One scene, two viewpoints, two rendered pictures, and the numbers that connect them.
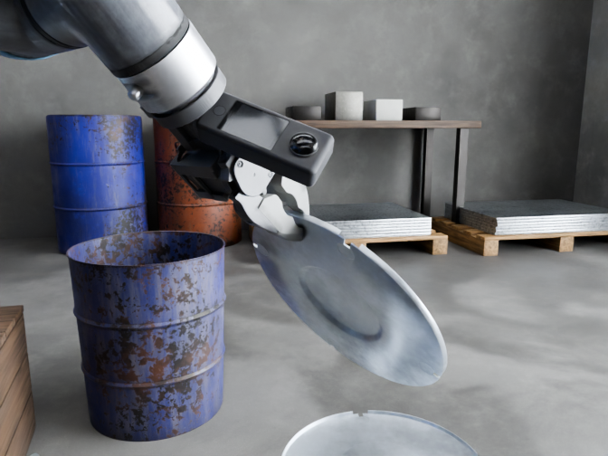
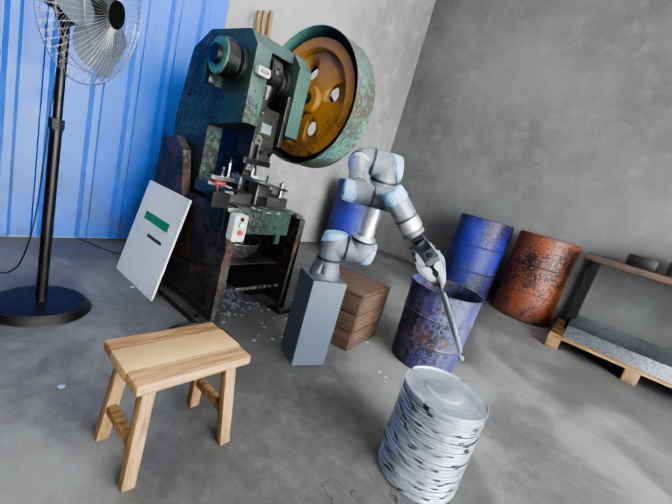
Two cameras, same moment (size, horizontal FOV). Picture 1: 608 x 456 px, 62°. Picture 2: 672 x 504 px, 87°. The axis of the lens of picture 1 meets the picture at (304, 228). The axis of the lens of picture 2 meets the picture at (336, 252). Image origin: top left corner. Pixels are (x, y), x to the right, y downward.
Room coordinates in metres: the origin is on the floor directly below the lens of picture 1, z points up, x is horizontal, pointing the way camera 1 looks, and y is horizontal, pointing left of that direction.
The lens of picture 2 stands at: (-0.48, -0.60, 0.96)
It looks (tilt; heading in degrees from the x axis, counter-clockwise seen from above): 13 degrees down; 48
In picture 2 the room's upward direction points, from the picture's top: 16 degrees clockwise
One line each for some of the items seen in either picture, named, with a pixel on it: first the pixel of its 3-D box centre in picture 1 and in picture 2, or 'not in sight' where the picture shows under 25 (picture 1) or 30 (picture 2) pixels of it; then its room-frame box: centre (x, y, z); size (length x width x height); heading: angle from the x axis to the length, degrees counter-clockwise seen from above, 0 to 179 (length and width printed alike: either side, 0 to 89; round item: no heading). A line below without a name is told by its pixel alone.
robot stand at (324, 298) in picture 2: not in sight; (312, 316); (0.62, 0.65, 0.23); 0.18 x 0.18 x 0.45; 77
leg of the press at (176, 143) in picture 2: not in sight; (181, 220); (0.16, 1.44, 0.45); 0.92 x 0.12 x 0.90; 102
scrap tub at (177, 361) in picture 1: (154, 327); (433, 323); (1.38, 0.43, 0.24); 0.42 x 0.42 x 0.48
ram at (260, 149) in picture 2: not in sight; (260, 133); (0.46, 1.32, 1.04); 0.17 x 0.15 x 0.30; 102
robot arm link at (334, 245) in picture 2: not in sight; (334, 244); (0.63, 0.65, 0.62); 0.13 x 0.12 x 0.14; 143
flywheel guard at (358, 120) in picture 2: not in sight; (296, 97); (0.76, 1.53, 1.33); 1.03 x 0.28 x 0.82; 102
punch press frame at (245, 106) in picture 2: not in sight; (233, 163); (0.42, 1.50, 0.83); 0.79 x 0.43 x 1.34; 102
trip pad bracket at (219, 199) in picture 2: not in sight; (215, 209); (0.19, 1.07, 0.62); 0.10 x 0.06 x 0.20; 12
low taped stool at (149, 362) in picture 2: not in sight; (172, 395); (-0.12, 0.35, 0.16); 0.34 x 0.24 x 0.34; 10
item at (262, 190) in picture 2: not in sight; (262, 194); (0.49, 1.19, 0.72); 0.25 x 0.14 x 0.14; 102
